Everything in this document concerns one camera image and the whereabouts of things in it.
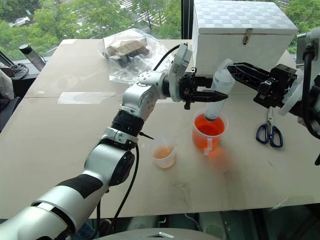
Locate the white woven lidded box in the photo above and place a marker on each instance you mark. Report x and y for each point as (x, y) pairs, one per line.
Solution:
(237, 25)

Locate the clear plastic bottle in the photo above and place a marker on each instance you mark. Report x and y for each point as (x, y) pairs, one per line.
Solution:
(220, 82)

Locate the small clear plastic cup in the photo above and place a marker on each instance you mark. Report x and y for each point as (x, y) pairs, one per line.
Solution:
(163, 160)

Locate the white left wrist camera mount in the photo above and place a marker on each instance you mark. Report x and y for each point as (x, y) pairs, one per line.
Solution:
(181, 62)

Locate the black window frame post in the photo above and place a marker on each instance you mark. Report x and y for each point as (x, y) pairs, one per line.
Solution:
(187, 18)

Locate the brown cardboard block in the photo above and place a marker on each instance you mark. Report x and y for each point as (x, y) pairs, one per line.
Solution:
(127, 47)

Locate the clear cup with red liquid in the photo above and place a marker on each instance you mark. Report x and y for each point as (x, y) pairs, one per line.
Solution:
(200, 140)

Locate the clear plastic bag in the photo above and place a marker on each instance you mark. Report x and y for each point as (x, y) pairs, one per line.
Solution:
(152, 45)

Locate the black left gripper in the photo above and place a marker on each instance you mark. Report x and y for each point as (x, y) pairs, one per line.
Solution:
(187, 86)

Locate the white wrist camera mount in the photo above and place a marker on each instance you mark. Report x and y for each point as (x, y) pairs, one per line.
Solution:
(181, 62)
(291, 100)

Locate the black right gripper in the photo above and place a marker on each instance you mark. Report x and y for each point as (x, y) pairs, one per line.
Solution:
(280, 80)

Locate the metal box latch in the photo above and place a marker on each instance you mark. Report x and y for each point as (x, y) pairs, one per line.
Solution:
(247, 36)

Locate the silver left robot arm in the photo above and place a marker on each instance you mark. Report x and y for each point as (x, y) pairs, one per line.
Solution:
(140, 97)

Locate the silver robot torso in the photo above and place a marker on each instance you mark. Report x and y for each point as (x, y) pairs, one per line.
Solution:
(155, 235)

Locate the white parked car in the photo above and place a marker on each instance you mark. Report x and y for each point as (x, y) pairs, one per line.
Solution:
(19, 21)

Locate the black capped water bottle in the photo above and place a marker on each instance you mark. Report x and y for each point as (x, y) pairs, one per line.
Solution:
(35, 58)

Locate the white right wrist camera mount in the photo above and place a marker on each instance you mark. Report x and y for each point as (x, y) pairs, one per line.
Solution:
(291, 100)

